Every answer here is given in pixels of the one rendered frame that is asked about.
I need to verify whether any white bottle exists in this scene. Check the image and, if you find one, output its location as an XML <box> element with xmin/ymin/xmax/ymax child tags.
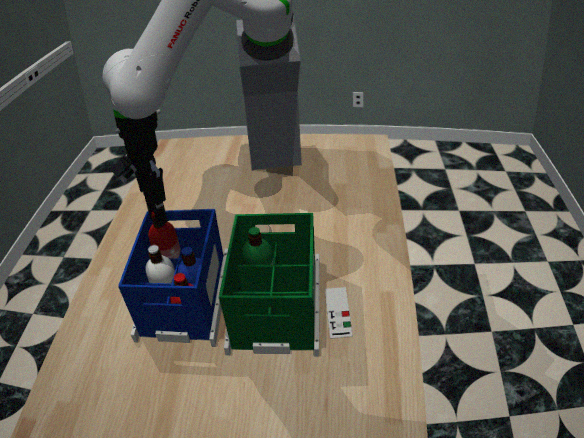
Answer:
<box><xmin>145</xmin><ymin>245</ymin><xmax>175</xmax><ymax>283</ymax></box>

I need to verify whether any white paper pick list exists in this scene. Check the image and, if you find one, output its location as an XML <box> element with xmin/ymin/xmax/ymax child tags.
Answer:
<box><xmin>325</xmin><ymin>287</ymin><xmax>353</xmax><ymax>338</ymax></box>

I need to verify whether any green crate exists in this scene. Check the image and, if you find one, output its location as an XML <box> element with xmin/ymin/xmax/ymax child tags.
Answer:
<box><xmin>219</xmin><ymin>215</ymin><xmax>315</xmax><ymax>350</ymax></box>

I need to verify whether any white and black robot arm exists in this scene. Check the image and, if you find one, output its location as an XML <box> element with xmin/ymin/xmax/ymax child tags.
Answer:
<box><xmin>103</xmin><ymin>0</ymin><xmax>294</xmax><ymax>140</ymax></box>

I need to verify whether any blue plastic bottle crate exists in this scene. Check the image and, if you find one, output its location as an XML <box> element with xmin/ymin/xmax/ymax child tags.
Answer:
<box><xmin>118</xmin><ymin>211</ymin><xmax>224</xmax><ymax>340</ymax></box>

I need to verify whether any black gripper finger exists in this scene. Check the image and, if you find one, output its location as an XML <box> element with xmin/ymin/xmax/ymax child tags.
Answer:
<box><xmin>139</xmin><ymin>160</ymin><xmax>168</xmax><ymax>226</ymax></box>
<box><xmin>134</xmin><ymin>159</ymin><xmax>153</xmax><ymax>220</ymax></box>

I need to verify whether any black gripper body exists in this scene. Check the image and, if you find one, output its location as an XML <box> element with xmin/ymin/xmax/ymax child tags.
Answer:
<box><xmin>124</xmin><ymin>130</ymin><xmax>158</xmax><ymax>175</ymax></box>

